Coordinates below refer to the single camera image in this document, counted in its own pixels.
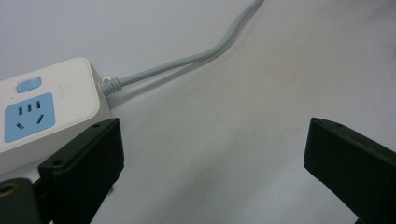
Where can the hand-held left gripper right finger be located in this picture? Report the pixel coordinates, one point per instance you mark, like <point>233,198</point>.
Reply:
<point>358,169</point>

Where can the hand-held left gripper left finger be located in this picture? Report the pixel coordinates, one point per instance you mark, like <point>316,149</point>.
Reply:
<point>81,170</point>

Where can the white power strip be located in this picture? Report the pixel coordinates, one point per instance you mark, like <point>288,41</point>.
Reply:
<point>53,109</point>

